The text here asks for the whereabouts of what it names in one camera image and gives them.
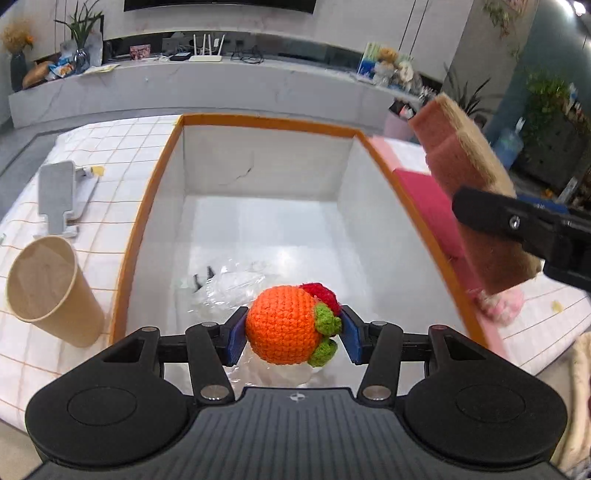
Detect brown bread loaf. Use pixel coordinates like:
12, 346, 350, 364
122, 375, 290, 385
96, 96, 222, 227
21, 60, 57, 89

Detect pile of plush toys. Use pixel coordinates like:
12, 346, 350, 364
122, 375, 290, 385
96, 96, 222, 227
357, 41, 424, 92

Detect black television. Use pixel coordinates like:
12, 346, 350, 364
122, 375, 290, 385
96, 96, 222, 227
123, 0, 317, 14

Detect green plant in glass vase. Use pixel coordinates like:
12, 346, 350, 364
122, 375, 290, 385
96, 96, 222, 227
54, 0, 105, 71

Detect large green potted plant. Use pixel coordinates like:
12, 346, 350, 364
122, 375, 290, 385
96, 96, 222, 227
525, 69, 580, 153

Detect beige cloth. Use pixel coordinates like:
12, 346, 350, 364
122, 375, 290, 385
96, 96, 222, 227
549, 331, 591, 472

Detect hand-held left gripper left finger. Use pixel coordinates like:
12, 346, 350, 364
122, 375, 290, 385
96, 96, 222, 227
99, 306, 250, 404

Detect brown paper cup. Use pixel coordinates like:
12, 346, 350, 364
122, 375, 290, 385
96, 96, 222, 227
6, 235, 106, 348

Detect white storage box orange rim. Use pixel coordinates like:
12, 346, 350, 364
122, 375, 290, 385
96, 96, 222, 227
108, 113, 505, 366

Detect white router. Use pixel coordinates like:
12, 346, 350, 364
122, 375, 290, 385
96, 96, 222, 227
188, 33, 226, 64

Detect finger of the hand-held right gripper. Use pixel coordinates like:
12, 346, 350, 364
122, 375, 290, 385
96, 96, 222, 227
451, 185, 566, 260
516, 194, 571, 216

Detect spiky potted plant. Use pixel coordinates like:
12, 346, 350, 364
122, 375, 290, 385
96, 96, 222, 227
442, 65, 492, 124

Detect blue water bottle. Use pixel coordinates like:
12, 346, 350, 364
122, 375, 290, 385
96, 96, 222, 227
495, 117, 526, 170

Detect clear plastic bag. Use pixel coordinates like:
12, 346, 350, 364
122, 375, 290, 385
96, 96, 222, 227
191, 261, 334, 387

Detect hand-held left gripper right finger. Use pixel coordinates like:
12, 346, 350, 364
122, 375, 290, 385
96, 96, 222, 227
341, 306, 491, 402

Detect red crochet toy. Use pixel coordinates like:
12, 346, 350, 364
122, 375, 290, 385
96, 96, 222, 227
299, 281, 343, 317

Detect pink and tan sponge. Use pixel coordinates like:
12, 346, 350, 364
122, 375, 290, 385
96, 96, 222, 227
408, 92, 542, 296

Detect pink plush toy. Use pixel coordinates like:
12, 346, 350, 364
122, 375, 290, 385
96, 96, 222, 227
475, 285, 527, 325

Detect dried flowers in dark vase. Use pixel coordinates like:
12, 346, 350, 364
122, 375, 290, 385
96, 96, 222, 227
0, 22, 36, 92

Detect white marble console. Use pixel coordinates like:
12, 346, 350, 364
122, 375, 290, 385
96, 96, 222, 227
8, 59, 428, 131

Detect blue snack bag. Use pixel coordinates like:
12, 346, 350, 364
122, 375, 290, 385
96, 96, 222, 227
48, 55, 77, 80

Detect orange crochet fruit toy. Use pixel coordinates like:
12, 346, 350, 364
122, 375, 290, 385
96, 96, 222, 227
245, 285, 343, 368

